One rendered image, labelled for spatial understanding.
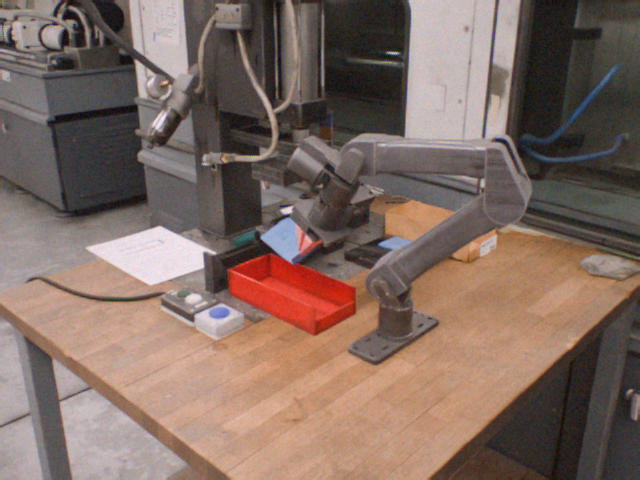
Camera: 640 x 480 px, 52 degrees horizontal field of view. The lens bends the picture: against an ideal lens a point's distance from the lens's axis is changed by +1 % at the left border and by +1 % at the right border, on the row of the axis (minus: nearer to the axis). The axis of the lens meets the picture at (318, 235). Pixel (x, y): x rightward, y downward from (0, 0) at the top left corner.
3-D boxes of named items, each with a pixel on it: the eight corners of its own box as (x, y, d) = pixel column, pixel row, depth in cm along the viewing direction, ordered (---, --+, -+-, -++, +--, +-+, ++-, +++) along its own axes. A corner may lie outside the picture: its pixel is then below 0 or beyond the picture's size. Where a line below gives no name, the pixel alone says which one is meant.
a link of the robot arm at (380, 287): (369, 277, 113) (400, 283, 111) (384, 259, 121) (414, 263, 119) (368, 309, 115) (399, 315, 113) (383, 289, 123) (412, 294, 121)
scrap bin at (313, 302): (314, 336, 121) (314, 308, 119) (228, 295, 137) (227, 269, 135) (356, 313, 129) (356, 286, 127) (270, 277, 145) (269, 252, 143)
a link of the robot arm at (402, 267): (357, 280, 116) (509, 176, 99) (369, 266, 121) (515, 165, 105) (379, 307, 116) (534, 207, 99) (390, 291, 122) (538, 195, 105)
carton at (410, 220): (467, 267, 152) (470, 236, 149) (382, 239, 168) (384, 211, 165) (495, 251, 161) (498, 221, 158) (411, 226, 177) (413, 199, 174)
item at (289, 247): (297, 268, 126) (291, 258, 124) (261, 237, 137) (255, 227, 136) (325, 247, 127) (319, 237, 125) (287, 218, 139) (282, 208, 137)
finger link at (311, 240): (299, 233, 130) (317, 200, 124) (321, 258, 127) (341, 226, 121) (274, 241, 125) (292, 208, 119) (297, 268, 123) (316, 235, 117)
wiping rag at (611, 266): (567, 273, 149) (626, 285, 141) (567, 262, 148) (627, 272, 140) (590, 256, 159) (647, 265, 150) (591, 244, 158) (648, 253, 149)
